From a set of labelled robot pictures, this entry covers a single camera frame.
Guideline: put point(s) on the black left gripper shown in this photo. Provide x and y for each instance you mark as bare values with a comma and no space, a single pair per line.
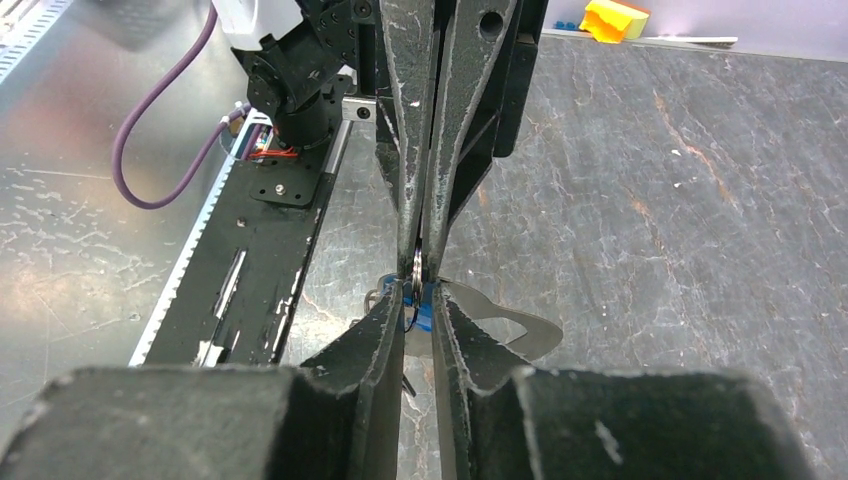
450,80

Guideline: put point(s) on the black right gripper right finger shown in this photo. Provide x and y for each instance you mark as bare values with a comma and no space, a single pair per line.
499,417

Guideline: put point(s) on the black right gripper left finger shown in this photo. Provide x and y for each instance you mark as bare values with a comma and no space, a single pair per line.
335,416

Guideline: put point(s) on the blue key tag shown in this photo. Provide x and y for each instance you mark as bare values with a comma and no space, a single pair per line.
421,317

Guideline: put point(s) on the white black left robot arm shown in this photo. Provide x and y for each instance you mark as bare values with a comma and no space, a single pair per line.
290,50

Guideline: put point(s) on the yellow orange toy block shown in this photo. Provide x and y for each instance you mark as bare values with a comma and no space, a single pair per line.
609,21

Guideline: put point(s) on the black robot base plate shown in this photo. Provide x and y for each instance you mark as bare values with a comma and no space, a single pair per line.
237,299

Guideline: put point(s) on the white toothed cable duct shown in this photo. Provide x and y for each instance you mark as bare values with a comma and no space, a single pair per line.
171,286

